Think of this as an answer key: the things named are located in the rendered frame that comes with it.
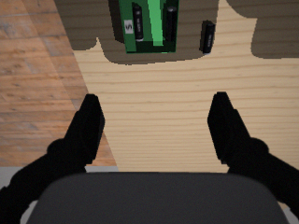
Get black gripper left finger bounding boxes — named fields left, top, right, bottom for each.
left=0, top=94, right=106, bottom=224

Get black aa battery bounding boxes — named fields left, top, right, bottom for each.
left=165, top=7, right=177, bottom=42
left=133, top=7, right=144, bottom=41
left=203, top=23, right=215, bottom=55

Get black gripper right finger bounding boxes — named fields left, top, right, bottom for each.
left=207, top=91, right=299, bottom=220

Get green bins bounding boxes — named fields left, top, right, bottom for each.
left=119, top=0, right=179, bottom=54

